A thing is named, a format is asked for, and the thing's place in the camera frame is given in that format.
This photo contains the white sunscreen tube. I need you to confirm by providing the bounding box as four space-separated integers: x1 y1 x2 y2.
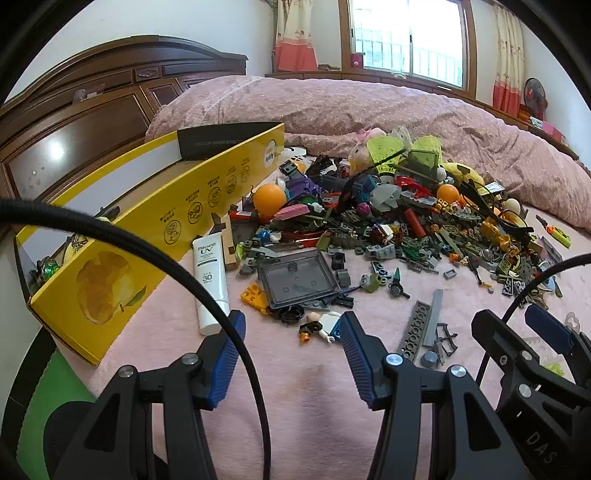
191 234 230 336

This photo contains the grey long bar brick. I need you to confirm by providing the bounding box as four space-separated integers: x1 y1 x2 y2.
422 290 444 348

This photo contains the pink duvet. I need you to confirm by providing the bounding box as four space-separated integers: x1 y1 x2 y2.
145 76 591 232

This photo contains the dark printed card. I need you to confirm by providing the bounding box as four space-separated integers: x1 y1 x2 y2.
539 235 562 265

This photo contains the green toy figure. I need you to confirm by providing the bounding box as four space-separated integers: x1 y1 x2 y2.
34 258 61 282

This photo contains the yellow cardboard box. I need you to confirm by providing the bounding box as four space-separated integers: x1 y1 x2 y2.
14 121 286 366

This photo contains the window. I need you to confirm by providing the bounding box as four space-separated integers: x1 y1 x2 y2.
339 0 476 90

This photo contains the brown wooden toy piece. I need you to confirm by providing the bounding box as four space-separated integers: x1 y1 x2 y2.
211 213 239 271

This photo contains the black toy fence piece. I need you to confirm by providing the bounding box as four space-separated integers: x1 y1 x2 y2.
434 323 459 356

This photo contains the white toy minifigure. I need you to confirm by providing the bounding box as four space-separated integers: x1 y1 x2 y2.
298 310 342 346

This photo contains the black curved strap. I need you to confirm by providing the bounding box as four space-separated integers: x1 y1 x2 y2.
462 182 533 241

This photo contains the green yellow utility knife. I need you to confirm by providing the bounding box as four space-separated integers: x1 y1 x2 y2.
542 224 572 248

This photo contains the dark transparent plastic lid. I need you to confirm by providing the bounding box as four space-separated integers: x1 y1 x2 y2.
256 248 342 310

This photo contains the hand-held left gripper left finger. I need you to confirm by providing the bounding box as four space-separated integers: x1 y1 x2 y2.
51 310 247 480

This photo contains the floral curtain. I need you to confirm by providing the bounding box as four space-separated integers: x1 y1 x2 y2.
274 0 319 73
492 0 527 116

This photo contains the yellow black-spotted plush toy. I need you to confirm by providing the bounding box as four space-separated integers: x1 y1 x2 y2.
441 161 485 186

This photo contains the green floor mat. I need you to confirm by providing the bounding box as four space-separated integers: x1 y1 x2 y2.
18 351 98 480

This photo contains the pile of toy bricks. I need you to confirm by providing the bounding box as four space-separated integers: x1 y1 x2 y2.
231 157 568 310

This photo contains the dark wooden headboard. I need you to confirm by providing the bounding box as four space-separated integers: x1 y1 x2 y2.
0 39 250 208

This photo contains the red electric fan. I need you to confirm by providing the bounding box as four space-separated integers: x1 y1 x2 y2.
522 78 548 114

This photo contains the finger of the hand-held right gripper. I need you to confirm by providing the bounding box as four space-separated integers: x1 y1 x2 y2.
472 310 591 408
525 305 591 384

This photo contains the pink yellow plush toy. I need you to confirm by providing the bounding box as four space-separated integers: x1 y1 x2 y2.
348 129 384 172

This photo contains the yellow toy brick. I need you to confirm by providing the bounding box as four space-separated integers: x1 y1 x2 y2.
240 282 271 315

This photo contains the pink plush blanket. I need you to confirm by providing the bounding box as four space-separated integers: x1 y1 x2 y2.
88 203 591 480

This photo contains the yellow-green mesh toy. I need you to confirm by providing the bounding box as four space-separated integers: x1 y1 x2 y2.
365 134 408 174
409 136 444 172

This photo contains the thick black cable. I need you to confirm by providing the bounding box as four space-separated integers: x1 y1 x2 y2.
0 198 273 480

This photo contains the large orange ball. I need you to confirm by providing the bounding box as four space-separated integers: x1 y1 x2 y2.
253 184 287 217

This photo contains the grey studded long plate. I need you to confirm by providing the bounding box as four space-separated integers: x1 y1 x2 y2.
399 300 432 361

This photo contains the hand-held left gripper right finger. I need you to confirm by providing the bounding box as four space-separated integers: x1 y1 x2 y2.
339 311 532 480

